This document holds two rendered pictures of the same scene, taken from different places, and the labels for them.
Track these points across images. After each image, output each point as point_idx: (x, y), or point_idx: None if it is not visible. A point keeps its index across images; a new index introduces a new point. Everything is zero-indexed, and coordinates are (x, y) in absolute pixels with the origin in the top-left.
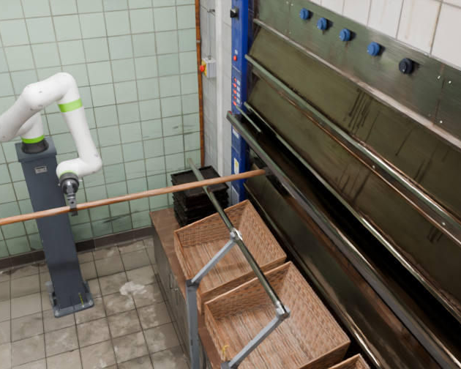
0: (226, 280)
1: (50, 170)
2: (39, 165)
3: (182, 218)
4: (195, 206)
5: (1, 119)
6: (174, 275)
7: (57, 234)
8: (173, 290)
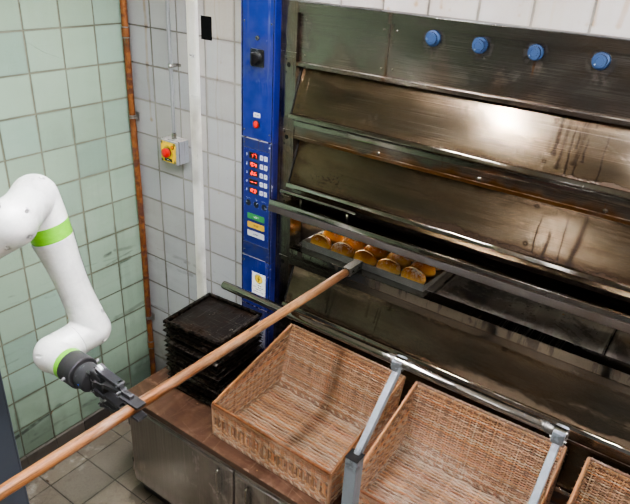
0: (318, 444)
1: None
2: None
3: (201, 381)
4: (226, 356)
5: None
6: (241, 468)
7: None
8: (226, 495)
